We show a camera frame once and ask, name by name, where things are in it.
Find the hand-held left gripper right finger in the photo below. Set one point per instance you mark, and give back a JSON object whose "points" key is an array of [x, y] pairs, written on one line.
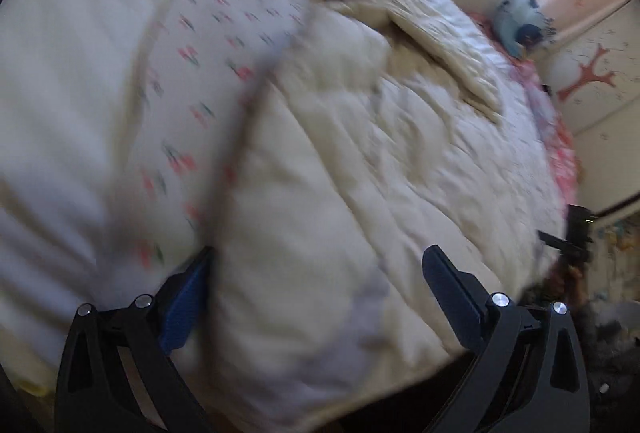
{"points": [[452, 293]]}

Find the blue cartoon pillow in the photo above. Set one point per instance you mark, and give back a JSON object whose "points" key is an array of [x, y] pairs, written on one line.
{"points": [[522, 20]]}

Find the cream cherry-print quilt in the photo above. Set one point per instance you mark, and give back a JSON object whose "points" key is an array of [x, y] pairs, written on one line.
{"points": [[280, 128]]}

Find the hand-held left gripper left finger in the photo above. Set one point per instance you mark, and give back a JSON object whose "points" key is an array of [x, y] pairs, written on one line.
{"points": [[182, 308]]}

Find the pink floral bed sheet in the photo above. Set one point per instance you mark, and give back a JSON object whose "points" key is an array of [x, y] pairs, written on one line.
{"points": [[557, 133]]}

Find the tree-print wardrobe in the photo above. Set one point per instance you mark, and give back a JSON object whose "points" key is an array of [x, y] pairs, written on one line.
{"points": [[595, 83]]}

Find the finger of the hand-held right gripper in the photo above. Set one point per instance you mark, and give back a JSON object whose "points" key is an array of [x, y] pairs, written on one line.
{"points": [[554, 240]]}

